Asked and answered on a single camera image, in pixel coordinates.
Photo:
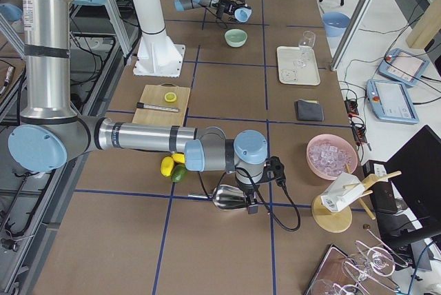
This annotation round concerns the wooden stand with round base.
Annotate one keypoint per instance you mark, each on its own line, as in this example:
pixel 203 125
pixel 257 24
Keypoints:
pixel 340 221

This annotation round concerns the grey folded cloth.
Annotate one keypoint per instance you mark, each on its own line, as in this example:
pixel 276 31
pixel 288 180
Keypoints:
pixel 308 111

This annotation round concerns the white carton on stand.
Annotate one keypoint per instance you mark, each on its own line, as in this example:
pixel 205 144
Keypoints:
pixel 342 192

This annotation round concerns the wooden cutting board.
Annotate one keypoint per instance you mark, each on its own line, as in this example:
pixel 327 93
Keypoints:
pixel 155 95

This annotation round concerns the whole yellow lemon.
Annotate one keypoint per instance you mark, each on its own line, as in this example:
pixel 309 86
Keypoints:
pixel 178 158

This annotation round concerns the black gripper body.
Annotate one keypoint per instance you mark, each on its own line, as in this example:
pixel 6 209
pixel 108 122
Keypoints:
pixel 228 5
pixel 247 189

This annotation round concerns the clear wine glass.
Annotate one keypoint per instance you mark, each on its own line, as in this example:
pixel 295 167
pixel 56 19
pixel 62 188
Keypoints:
pixel 305 45

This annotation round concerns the pink bowl of ice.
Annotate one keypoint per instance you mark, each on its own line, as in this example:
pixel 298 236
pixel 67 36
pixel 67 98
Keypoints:
pixel 329 155

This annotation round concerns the blue teach pendant near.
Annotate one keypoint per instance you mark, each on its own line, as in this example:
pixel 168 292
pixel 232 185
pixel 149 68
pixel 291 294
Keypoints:
pixel 390 101

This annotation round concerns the green bowl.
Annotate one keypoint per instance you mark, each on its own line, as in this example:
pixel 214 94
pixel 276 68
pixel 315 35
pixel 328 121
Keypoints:
pixel 235 38

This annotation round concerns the steel ice scoop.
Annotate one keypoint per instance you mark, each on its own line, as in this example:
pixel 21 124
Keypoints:
pixel 224 197

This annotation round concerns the cream bear serving tray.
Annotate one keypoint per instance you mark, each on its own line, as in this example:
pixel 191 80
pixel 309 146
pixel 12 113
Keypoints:
pixel 296 66

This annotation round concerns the blue teach pendant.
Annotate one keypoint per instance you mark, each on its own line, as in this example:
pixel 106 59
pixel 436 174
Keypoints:
pixel 400 65
pixel 390 101

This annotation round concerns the blue teach pendant far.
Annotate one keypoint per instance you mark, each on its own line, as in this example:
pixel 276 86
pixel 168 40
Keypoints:
pixel 400 65

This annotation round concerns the lemon half slice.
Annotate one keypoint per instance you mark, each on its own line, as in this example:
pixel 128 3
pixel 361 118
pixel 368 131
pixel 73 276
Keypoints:
pixel 170 97

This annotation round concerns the green lime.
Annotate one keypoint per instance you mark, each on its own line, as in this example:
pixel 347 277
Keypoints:
pixel 178 173

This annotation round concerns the light blue cup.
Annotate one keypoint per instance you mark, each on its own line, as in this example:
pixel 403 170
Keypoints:
pixel 242 14

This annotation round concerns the black laptop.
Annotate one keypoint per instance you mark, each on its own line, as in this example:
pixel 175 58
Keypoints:
pixel 418 160

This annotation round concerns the blue bowl with fork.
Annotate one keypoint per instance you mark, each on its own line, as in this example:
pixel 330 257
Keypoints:
pixel 335 23

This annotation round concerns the aluminium frame post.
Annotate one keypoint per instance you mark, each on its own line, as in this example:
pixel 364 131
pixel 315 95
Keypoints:
pixel 345 42

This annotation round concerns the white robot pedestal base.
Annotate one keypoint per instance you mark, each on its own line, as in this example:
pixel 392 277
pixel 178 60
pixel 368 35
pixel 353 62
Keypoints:
pixel 157 55

